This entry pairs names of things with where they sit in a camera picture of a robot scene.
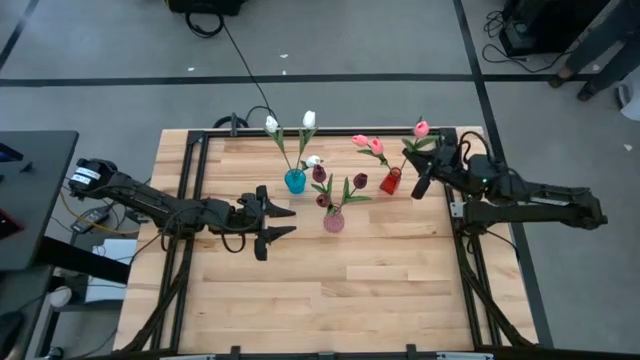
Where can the teal glass vase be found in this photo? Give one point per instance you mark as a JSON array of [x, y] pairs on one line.
[[295, 182]]

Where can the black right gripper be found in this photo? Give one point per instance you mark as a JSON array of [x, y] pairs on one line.
[[447, 162]]

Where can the long green foreground stem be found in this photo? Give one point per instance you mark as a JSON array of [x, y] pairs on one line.
[[421, 129]]

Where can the red tablet device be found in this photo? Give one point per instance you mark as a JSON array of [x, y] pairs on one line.
[[7, 222]]

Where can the black aluminium table frame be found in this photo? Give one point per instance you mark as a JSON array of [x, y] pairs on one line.
[[320, 132]]

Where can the red glass vase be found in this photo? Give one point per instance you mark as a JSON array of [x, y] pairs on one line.
[[390, 182]]

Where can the white plastic container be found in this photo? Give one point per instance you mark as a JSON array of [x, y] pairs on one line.
[[632, 102]]

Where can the dark handheld device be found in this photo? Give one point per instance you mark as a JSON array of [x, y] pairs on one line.
[[7, 152]]

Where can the black equipment case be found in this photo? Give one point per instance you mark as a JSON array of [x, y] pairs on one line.
[[205, 5]]

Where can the white round object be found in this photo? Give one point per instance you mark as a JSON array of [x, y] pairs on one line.
[[60, 296]]

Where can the black equipment cart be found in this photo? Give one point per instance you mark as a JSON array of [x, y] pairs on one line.
[[540, 20]]

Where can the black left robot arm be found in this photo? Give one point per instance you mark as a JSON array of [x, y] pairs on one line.
[[150, 200]]

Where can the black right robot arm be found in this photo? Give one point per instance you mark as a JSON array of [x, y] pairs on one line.
[[540, 200]]

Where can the person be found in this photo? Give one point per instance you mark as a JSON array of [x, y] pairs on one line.
[[600, 35]]

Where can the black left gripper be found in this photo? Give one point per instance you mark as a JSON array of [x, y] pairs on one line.
[[245, 217]]

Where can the pink glass vase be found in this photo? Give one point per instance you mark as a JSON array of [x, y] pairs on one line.
[[333, 222]]

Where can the black power adapter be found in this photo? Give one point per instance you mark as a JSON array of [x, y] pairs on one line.
[[90, 217]]

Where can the black frame clamp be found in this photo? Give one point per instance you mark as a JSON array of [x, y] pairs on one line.
[[233, 125], [411, 351], [235, 352]]

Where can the black side desk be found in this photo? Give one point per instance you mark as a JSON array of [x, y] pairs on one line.
[[35, 200]]

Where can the white box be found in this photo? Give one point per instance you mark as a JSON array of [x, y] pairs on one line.
[[112, 270]]

